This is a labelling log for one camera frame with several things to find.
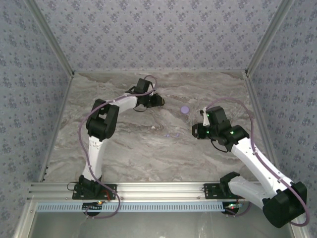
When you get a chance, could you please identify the small black control board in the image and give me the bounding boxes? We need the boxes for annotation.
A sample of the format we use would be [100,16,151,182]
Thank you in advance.
[222,201,246,216]
[82,201,104,213]

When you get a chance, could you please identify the grey metal sheet tray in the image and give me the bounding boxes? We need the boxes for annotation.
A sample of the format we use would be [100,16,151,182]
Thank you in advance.
[14,200,307,238]

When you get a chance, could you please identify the slotted aluminium table rail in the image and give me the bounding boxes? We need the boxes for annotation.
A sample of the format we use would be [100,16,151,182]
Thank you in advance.
[242,70,280,174]
[38,71,75,183]

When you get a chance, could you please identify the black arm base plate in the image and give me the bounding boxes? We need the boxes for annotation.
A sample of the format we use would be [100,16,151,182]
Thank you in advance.
[204,182,250,200]
[71,183,118,200]

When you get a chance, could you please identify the wide aluminium mounting rail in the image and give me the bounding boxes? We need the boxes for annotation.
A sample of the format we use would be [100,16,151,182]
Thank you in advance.
[26,180,267,202]

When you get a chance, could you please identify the light blue slotted cable duct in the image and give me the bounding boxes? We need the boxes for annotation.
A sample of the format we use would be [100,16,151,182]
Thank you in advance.
[36,201,225,213]

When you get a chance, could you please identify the aluminium upright post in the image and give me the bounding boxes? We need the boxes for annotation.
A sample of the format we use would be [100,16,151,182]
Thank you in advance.
[244,0,297,76]
[25,0,76,77]

